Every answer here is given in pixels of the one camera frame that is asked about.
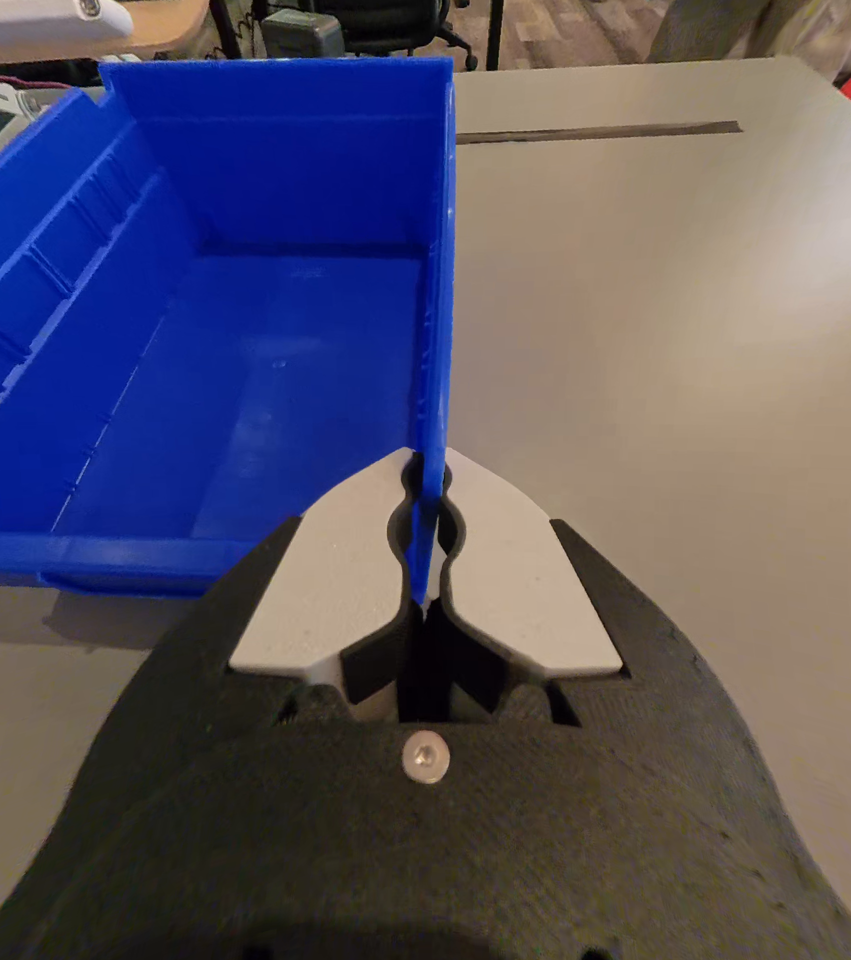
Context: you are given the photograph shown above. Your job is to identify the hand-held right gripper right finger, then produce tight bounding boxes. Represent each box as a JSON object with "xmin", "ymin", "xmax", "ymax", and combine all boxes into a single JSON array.
[{"xmin": 436, "ymin": 447, "xmax": 625, "ymax": 675}]

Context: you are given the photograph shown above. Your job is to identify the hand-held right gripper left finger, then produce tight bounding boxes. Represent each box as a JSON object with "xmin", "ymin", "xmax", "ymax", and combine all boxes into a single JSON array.
[{"xmin": 229, "ymin": 447, "xmax": 415, "ymax": 674}]

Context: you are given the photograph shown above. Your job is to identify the blue plastic bin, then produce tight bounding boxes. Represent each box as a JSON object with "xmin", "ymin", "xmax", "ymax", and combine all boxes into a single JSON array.
[{"xmin": 0, "ymin": 58, "xmax": 458, "ymax": 601}]

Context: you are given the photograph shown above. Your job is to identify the small black box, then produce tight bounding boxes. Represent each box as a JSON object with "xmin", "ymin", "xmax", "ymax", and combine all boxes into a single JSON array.
[{"xmin": 260, "ymin": 11, "xmax": 344, "ymax": 61}]

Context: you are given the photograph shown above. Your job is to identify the black office chair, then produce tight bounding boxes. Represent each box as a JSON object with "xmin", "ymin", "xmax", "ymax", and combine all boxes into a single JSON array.
[{"xmin": 313, "ymin": 0, "xmax": 481, "ymax": 72}]

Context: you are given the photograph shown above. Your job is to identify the white document stand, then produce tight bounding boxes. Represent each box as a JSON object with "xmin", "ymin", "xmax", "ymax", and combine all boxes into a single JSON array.
[{"xmin": 0, "ymin": 0, "xmax": 134, "ymax": 181}]

